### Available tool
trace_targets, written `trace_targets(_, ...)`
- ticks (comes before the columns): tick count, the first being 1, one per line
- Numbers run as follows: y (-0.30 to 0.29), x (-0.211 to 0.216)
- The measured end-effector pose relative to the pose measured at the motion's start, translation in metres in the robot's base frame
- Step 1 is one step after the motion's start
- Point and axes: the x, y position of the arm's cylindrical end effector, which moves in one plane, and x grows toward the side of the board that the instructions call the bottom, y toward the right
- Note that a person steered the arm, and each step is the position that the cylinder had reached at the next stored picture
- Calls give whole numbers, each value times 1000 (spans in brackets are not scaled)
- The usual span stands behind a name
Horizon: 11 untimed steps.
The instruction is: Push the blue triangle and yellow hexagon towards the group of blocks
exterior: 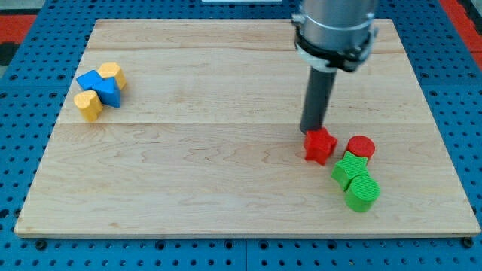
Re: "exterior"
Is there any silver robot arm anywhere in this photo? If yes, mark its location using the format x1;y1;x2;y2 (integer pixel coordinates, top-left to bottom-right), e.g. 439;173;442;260
291;0;378;73

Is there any yellow heart block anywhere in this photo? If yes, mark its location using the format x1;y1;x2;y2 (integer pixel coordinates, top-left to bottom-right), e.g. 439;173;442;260
74;90;103;122

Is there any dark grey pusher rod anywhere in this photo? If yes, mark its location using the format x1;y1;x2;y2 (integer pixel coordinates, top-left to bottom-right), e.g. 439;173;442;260
300;68;337;134

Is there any red cylinder block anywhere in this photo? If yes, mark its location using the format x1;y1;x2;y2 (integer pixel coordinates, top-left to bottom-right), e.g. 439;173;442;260
345;135;376;160

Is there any red star block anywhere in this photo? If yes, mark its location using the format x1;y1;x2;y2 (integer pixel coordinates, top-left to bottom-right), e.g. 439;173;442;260
304;127;337;166

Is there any blue triangle block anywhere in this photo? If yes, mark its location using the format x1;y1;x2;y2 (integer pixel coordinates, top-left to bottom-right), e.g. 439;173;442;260
92;78;121;108

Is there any green cylinder block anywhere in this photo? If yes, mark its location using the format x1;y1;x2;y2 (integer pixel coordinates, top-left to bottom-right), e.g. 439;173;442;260
345;175;380;212

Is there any blue cube block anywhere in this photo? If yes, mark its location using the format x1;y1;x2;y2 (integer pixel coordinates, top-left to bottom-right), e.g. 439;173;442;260
76;70;102;90

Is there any green star block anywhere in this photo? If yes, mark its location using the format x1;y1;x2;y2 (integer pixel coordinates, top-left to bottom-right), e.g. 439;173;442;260
331;151;370;191

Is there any yellow hexagon block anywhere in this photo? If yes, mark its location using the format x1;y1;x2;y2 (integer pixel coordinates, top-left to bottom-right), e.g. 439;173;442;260
97;62;127;90

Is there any wooden board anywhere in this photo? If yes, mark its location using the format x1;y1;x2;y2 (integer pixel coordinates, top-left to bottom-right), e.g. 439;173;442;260
14;19;480;239

